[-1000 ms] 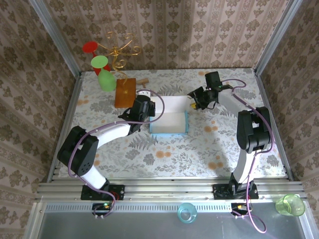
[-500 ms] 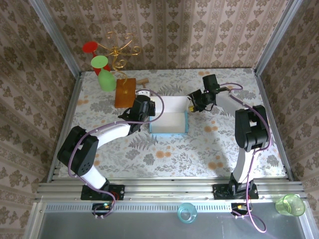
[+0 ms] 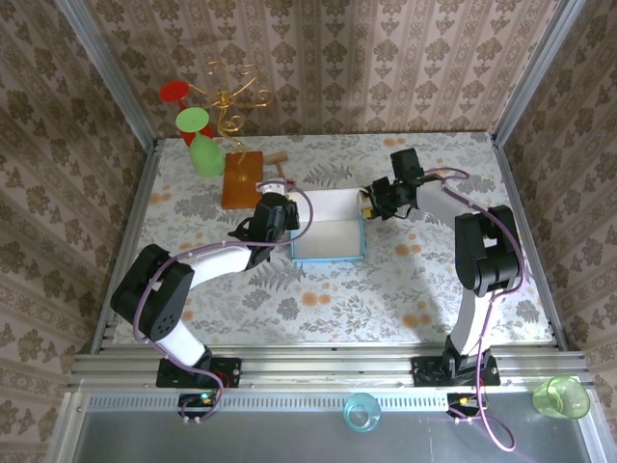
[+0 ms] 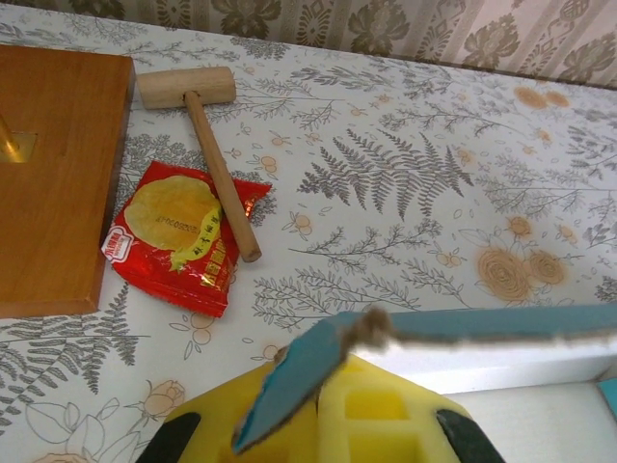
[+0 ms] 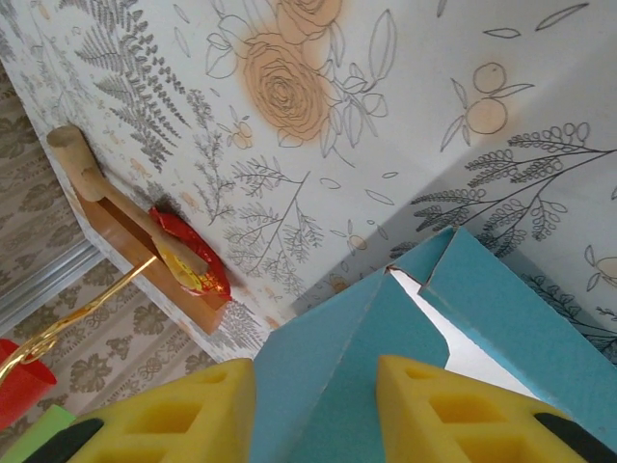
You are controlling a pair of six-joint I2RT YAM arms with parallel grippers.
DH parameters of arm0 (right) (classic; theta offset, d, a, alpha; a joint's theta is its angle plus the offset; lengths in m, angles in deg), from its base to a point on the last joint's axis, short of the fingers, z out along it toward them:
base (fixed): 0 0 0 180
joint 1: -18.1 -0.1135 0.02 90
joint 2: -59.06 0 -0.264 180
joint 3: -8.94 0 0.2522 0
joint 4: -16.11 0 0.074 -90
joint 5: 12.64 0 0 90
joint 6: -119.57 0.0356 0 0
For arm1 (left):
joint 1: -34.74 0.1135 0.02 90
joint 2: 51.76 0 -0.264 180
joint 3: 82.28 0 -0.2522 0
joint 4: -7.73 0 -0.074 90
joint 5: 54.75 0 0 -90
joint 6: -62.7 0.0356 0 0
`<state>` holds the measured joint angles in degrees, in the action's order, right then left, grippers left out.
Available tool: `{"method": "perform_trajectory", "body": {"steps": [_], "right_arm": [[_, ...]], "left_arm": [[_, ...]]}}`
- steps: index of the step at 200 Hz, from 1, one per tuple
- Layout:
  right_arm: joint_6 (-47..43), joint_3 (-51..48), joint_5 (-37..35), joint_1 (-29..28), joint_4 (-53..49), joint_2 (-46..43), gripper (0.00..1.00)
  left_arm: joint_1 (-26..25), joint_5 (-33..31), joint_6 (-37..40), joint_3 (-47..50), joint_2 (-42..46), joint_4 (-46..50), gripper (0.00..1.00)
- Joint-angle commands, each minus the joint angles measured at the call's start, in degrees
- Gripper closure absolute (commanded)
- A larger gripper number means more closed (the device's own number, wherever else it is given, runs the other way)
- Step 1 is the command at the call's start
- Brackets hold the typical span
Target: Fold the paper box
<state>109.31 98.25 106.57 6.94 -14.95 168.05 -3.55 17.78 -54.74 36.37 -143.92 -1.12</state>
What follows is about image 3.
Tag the blue paper box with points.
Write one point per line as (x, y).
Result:
(328, 236)

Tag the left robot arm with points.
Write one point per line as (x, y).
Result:
(154, 294)

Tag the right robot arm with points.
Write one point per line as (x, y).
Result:
(487, 255)

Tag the small wooden mallet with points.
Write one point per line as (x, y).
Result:
(277, 157)

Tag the green plastic wine glass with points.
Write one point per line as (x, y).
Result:
(192, 119)

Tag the red plastic wine glass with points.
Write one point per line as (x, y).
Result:
(173, 90)

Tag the small black circuit board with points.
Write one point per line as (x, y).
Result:
(463, 402)
(195, 402)

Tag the teal plastic cup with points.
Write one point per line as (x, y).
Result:
(362, 410)

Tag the grey metal shelf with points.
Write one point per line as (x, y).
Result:
(270, 441)

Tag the green plastic cup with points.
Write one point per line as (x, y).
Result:
(561, 398)

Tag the aluminium side rail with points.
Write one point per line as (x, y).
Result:
(136, 207)
(517, 207)

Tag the long aluminium frame rail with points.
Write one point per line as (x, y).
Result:
(328, 366)

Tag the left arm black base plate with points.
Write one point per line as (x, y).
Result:
(226, 373)

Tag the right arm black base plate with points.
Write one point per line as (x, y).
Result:
(426, 373)

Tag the aluminium frame post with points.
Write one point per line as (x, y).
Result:
(537, 72)
(110, 72)

